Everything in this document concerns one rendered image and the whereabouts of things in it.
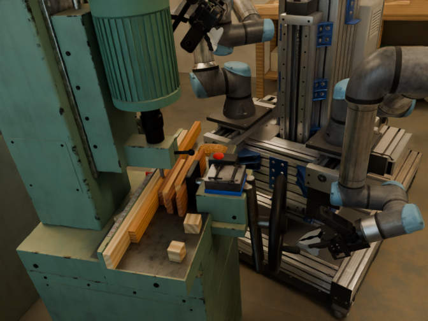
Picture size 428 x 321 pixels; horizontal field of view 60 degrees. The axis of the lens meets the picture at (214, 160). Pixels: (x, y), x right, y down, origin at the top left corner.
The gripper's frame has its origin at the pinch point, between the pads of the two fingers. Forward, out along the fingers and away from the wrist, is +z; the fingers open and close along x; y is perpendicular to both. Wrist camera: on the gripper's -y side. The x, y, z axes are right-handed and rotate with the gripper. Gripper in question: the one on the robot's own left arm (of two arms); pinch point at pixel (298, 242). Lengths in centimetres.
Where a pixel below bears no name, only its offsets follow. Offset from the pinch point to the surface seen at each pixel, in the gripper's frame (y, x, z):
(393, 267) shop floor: 83, 63, -7
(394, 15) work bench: 10, 248, -59
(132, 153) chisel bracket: -53, -10, 23
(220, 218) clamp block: -26.0, -13.8, 9.1
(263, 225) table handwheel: -14.6, -6.8, 2.9
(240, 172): -33.9, -7.8, -1.0
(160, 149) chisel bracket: -50, -10, 14
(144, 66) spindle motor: -70, -14, 1
